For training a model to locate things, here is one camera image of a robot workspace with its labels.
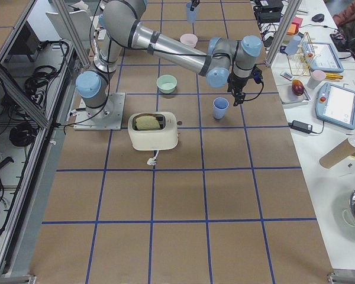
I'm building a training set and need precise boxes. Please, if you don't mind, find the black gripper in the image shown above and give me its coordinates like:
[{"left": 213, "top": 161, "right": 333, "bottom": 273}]
[{"left": 191, "top": 0, "right": 263, "bottom": 106}]

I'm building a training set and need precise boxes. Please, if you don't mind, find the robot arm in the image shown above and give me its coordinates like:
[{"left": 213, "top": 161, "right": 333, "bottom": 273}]
[{"left": 76, "top": 1, "right": 264, "bottom": 117}]

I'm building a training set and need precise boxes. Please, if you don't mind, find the pink bowl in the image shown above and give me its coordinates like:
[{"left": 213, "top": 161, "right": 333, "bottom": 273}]
[{"left": 179, "top": 33, "right": 198, "bottom": 48}]

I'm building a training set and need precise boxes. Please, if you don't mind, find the mint green bowl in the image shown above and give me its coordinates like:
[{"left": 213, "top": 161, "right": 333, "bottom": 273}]
[{"left": 156, "top": 75, "right": 178, "bottom": 94}]

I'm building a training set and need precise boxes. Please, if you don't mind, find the white remote control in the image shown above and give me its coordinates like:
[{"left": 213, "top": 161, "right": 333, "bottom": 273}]
[{"left": 280, "top": 71, "right": 294, "bottom": 81}]

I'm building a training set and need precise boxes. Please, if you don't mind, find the light blue cup on desk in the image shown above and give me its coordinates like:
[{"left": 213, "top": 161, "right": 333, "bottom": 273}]
[{"left": 285, "top": 35, "right": 301, "bottom": 56}]

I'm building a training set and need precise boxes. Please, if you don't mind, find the bowl with foam cubes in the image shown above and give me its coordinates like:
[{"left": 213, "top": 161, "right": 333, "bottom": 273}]
[{"left": 286, "top": 17, "right": 304, "bottom": 36}]

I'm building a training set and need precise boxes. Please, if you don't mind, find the red mango fruit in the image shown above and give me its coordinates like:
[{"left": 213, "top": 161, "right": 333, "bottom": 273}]
[{"left": 291, "top": 79, "right": 305, "bottom": 96}]

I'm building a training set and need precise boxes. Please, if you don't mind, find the cream white toaster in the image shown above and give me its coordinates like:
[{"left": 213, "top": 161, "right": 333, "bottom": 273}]
[{"left": 128, "top": 112, "right": 178, "bottom": 151}]

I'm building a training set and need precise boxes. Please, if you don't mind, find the toast slice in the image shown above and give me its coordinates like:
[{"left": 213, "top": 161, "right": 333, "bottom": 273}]
[{"left": 135, "top": 115, "right": 160, "bottom": 130}]

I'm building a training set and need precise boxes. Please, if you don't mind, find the beige cup on desk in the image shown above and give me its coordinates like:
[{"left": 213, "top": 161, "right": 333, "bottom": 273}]
[{"left": 306, "top": 70, "right": 326, "bottom": 89}]

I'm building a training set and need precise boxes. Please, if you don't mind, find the teach pendant tablet far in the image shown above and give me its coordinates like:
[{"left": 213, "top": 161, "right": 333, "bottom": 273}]
[{"left": 302, "top": 41, "right": 344, "bottom": 73}]

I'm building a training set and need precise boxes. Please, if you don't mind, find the teach pendant tablet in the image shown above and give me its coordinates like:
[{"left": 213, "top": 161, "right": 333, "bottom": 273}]
[
  {"left": 315, "top": 83, "right": 355, "bottom": 130},
  {"left": 302, "top": 41, "right": 344, "bottom": 73}
]

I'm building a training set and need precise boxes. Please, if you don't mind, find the black power brick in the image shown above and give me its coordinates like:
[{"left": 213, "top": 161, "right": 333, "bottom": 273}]
[{"left": 288, "top": 120, "right": 312, "bottom": 134}]

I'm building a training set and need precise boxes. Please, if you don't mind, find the teach pendant tablet near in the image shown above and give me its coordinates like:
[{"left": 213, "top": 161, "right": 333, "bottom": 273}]
[{"left": 315, "top": 83, "right": 355, "bottom": 130}]

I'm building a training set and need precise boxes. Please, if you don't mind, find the cardboard tube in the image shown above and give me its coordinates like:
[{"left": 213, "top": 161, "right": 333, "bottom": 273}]
[{"left": 319, "top": 135, "right": 355, "bottom": 169}]

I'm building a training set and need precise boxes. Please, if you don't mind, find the gold wire rack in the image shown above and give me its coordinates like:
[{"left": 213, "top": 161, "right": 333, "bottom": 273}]
[{"left": 286, "top": 32, "right": 315, "bottom": 76}]

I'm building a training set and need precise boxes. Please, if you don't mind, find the aluminium frame post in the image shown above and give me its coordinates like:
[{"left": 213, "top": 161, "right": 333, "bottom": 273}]
[{"left": 265, "top": 0, "right": 302, "bottom": 67}]

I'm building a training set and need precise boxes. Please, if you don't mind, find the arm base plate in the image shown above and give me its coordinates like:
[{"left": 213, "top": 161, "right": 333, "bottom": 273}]
[{"left": 73, "top": 92, "right": 125, "bottom": 131}]

